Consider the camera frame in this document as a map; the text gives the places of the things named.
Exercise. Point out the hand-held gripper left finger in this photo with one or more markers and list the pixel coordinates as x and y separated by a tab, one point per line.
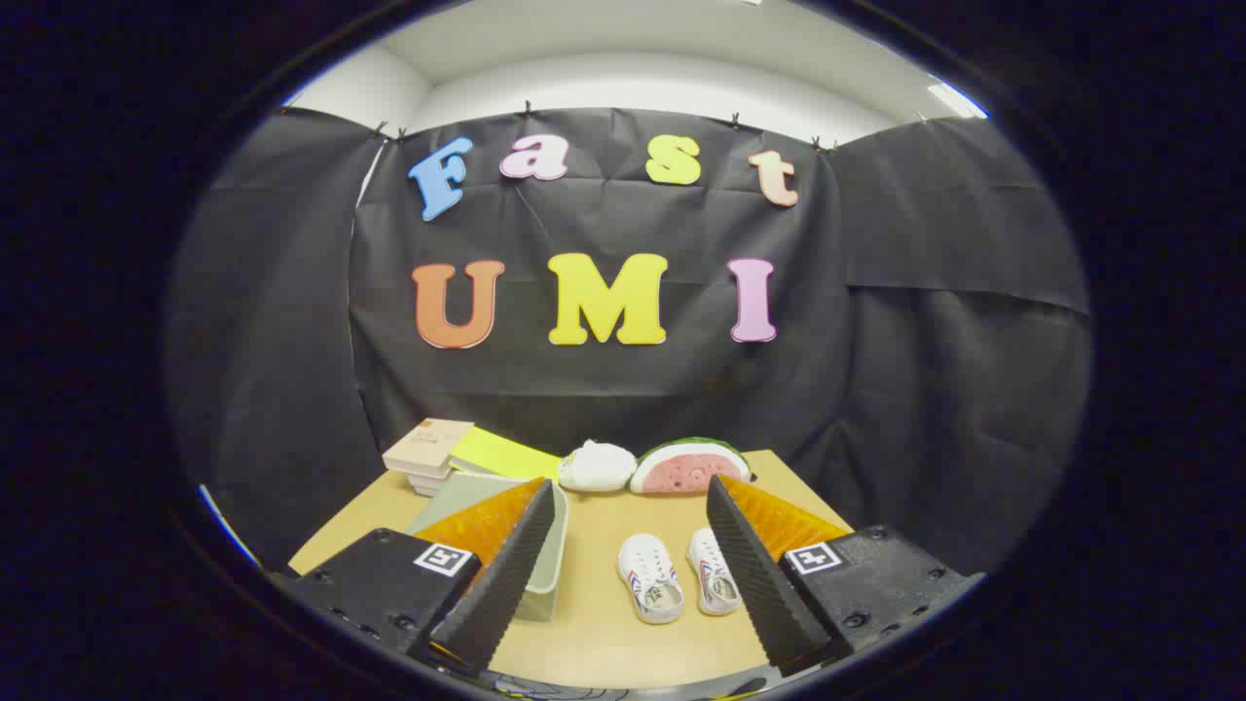
506	584

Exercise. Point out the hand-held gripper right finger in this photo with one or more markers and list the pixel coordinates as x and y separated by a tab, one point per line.
759	584

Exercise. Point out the grey-green fabric storage box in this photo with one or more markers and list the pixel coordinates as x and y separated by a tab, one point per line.
545	574

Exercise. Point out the white canvas shoe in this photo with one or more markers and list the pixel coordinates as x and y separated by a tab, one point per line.
647	574
709	574

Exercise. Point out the yellow book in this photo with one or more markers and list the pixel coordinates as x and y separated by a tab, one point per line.
496	453

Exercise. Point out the watermelon slice plush toy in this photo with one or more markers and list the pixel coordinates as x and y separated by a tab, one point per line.
681	472

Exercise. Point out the white plush toy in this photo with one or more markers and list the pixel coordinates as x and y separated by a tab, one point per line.
596	467

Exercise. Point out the beige book stack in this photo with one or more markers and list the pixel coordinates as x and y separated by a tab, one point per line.
428	443

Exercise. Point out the ceiling light panel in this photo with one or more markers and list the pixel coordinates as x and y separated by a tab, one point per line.
959	100

